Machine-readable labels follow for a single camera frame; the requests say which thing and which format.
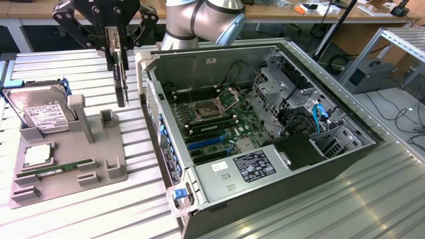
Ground black RAM stick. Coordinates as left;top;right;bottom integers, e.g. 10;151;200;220
189;119;238;132

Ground silver hard disk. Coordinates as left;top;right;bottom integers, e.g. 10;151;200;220
1;84;77;134

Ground black tripod pole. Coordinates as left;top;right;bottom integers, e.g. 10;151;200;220
313;0;360;57

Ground wooden desk with white boxes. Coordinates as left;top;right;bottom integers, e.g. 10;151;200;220
245;0;421;24

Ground black floor cables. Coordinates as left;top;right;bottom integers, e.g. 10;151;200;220
365;92;425;150

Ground metal disk bay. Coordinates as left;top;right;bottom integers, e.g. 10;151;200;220
310;124;366;159

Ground black plastic shroud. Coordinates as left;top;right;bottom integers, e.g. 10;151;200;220
261;135;328;171

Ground blue disk carrier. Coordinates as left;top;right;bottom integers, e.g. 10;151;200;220
0;76;73;100

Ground green motherboard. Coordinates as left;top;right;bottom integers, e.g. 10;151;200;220
168;86;276;166

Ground wooden desk with cardboard box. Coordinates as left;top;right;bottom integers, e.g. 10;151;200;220
0;0;169;20

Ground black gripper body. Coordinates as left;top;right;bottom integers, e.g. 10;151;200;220
72;0;140;26

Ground green RAM stick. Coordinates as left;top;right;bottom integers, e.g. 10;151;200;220
16;159;93;178

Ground black wire bundle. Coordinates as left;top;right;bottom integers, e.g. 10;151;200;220
277;109;314;136

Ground blue expansion slot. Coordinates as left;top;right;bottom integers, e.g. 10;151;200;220
188;135;226;150

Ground graphics card with metal bracket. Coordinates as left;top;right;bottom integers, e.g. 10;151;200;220
105;26;129;108

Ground black looped wire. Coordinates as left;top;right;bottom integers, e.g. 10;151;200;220
224;61;258;87

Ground open black PC case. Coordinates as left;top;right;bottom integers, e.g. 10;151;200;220
134;37;386;239

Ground metal socket cover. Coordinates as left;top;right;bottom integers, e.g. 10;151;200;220
214;87;240;110

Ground silver CPU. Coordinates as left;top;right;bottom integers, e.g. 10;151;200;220
22;144;53;165

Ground grey plastic parts rack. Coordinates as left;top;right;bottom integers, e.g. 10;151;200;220
6;94;129;210

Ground aluminium profile frame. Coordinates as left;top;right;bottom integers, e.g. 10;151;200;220
337;26;425;88

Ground grey power supply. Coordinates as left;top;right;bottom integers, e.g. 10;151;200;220
194;145;293;204

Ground CPU socket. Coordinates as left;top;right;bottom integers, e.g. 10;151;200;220
194;99;222;119

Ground blue wire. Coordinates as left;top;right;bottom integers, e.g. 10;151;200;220
312;103;329;135

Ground perforated metal drive cage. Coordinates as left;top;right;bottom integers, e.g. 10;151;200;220
252;66;320;130

